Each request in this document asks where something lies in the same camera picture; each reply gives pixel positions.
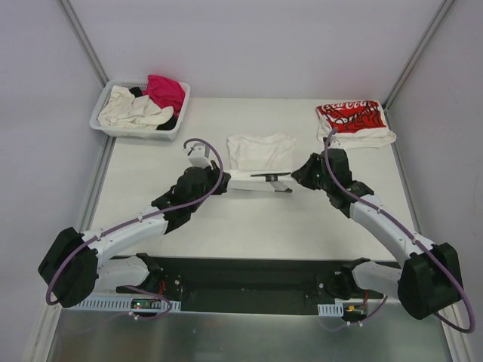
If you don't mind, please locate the left white cable duct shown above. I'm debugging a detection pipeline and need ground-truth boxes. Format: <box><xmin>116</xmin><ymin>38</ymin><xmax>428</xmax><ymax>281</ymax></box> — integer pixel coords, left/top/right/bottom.
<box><xmin>69</xmin><ymin>296</ymin><xmax>181</xmax><ymax>313</ymax></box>

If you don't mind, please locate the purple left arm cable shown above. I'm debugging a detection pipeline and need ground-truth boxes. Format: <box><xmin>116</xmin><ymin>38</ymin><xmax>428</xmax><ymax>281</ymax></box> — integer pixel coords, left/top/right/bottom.
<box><xmin>45</xmin><ymin>137</ymin><xmax>224</xmax><ymax>321</ymax></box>

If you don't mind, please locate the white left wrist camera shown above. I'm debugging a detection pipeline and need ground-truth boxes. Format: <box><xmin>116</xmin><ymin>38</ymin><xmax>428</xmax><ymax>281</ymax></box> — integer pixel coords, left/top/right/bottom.
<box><xmin>184</xmin><ymin>143</ymin><xmax>211</xmax><ymax>169</ymax></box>

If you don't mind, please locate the cream shirt in basket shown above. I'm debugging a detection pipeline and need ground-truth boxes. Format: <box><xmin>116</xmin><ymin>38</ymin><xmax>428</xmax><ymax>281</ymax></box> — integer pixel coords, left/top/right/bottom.
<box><xmin>97</xmin><ymin>85</ymin><xmax>174</xmax><ymax>130</ymax></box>

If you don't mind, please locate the black garment in basket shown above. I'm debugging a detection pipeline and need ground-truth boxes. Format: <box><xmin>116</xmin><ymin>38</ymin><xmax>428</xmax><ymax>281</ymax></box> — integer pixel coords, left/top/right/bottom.
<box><xmin>128</xmin><ymin>87</ymin><xmax>177</xmax><ymax>130</ymax></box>

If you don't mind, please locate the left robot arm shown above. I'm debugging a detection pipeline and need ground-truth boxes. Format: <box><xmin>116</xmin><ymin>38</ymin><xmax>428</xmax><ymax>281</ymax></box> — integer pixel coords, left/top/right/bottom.
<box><xmin>38</xmin><ymin>165</ymin><xmax>231</xmax><ymax>308</ymax></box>

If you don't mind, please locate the pink garment in basket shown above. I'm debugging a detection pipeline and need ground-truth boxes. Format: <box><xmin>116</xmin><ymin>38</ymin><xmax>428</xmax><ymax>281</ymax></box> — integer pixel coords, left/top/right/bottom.
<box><xmin>143</xmin><ymin>75</ymin><xmax>186</xmax><ymax>115</ymax></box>

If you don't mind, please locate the right white cable duct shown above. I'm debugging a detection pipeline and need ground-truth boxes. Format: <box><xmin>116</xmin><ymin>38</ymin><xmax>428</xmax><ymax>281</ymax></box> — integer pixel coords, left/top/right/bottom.
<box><xmin>317</xmin><ymin>302</ymin><xmax>344</xmax><ymax>318</ymax></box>

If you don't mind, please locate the aluminium frame post right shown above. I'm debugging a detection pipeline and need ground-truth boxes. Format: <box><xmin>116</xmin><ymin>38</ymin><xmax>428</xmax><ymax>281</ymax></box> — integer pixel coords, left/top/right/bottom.
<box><xmin>383</xmin><ymin>0</ymin><xmax>457</xmax><ymax>112</ymax></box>

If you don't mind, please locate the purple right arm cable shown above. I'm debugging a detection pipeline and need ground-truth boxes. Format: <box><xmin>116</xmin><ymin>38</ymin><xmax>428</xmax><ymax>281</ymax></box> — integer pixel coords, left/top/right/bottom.
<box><xmin>323</xmin><ymin>127</ymin><xmax>476</xmax><ymax>334</ymax></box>

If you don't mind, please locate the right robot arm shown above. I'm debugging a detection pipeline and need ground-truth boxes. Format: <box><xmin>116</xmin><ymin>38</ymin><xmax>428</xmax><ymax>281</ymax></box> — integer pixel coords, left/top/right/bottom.
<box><xmin>291</xmin><ymin>149</ymin><xmax>464</xmax><ymax>320</ymax></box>

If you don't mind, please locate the white cable duct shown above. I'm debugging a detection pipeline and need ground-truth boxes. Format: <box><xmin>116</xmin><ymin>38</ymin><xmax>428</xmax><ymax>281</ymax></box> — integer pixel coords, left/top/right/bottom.
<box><xmin>69</xmin><ymin>296</ymin><xmax>181</xmax><ymax>313</ymax></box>
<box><xmin>317</xmin><ymin>302</ymin><xmax>344</xmax><ymax>318</ymax></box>

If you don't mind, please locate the white plastic laundry basket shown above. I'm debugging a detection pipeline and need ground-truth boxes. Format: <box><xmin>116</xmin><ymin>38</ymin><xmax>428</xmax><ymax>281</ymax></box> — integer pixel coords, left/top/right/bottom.
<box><xmin>89</xmin><ymin>78</ymin><xmax>191</xmax><ymax>141</ymax></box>

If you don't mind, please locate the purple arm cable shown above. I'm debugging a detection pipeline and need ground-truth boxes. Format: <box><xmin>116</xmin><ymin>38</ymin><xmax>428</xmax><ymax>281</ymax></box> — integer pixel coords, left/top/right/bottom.
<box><xmin>323</xmin><ymin>127</ymin><xmax>476</xmax><ymax>334</ymax></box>
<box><xmin>45</xmin><ymin>137</ymin><xmax>224</xmax><ymax>321</ymax></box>

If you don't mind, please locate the Coca-Cola print t-shirt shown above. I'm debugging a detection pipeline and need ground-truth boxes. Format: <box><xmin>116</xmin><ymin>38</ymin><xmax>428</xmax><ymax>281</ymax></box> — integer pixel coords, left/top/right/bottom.
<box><xmin>315</xmin><ymin>100</ymin><xmax>396</xmax><ymax>150</ymax></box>

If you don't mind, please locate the aluminium frame post left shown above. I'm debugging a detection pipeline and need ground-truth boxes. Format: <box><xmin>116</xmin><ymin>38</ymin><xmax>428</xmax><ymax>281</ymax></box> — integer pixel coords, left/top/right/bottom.
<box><xmin>57</xmin><ymin>0</ymin><xmax>109</xmax><ymax>86</ymax></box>

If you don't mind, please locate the aluminium frame post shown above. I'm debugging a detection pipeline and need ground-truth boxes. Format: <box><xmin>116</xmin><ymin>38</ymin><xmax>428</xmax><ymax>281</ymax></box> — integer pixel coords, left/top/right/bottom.
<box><xmin>57</xmin><ymin>0</ymin><xmax>109</xmax><ymax>86</ymax></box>
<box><xmin>383</xmin><ymin>0</ymin><xmax>457</xmax><ymax>112</ymax></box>

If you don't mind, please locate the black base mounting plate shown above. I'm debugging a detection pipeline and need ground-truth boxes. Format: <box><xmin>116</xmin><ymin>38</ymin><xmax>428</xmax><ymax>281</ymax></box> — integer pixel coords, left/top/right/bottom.
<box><xmin>134</xmin><ymin>253</ymin><xmax>348</xmax><ymax>315</ymax></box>

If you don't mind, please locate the plain white t-shirt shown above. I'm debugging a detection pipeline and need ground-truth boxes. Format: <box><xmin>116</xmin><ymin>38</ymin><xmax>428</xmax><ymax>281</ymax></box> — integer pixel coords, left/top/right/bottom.
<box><xmin>227</xmin><ymin>133</ymin><xmax>297</xmax><ymax>193</ymax></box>

